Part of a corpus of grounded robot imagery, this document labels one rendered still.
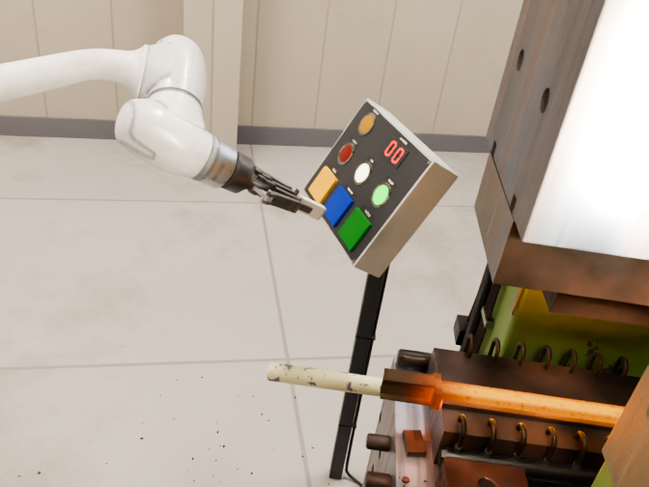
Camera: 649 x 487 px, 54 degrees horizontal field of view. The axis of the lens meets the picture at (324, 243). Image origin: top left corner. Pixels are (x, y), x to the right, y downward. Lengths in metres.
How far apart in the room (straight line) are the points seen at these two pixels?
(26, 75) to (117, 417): 1.40
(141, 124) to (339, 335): 1.70
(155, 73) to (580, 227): 0.78
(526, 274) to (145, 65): 0.75
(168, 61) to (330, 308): 1.75
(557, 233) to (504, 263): 0.10
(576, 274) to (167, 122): 0.68
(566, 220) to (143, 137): 0.68
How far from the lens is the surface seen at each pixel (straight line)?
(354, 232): 1.37
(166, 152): 1.12
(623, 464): 0.76
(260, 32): 3.88
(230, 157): 1.17
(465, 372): 1.12
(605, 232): 0.76
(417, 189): 1.31
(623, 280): 0.87
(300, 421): 2.29
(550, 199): 0.72
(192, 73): 1.22
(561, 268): 0.84
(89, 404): 2.37
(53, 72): 1.20
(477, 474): 0.99
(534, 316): 1.22
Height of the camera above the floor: 1.72
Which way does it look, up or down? 33 degrees down
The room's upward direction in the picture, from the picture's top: 8 degrees clockwise
